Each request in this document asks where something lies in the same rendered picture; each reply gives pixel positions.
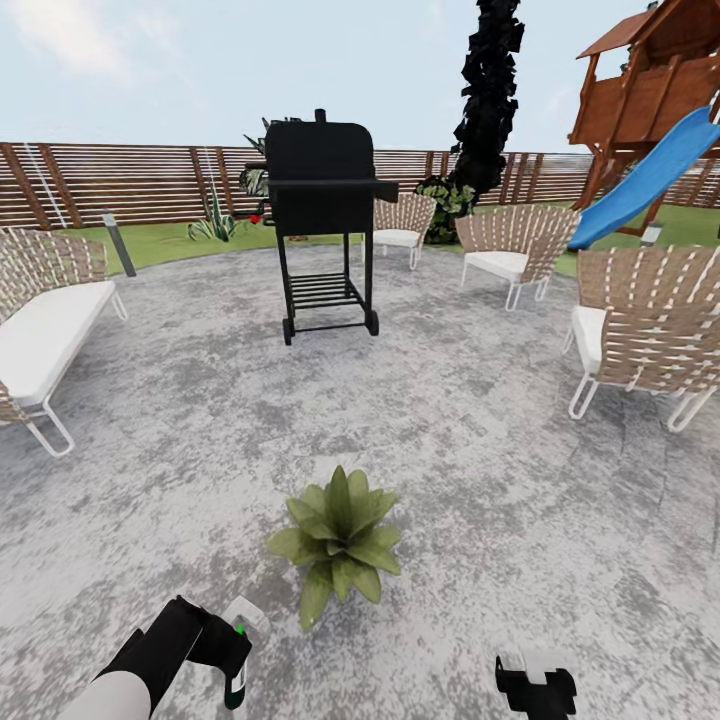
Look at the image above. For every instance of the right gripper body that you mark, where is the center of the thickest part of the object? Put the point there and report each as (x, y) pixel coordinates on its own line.
(523, 696)

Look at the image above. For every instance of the pot plant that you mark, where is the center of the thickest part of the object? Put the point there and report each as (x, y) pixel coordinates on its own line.
(337, 533)

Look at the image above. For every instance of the tree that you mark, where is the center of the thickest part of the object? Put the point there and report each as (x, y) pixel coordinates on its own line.
(490, 107)

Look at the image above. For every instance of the charcoal grill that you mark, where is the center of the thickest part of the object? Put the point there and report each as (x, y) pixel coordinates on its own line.
(321, 181)

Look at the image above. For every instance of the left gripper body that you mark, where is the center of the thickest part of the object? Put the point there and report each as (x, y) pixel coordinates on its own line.
(230, 650)

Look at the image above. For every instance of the insectifuge atomizer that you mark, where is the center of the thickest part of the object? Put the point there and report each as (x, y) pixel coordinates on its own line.
(235, 689)

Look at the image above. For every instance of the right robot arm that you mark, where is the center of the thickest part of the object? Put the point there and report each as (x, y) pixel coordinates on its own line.
(543, 694)

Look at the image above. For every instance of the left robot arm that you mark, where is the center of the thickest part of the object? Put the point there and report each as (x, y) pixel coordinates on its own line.
(141, 672)

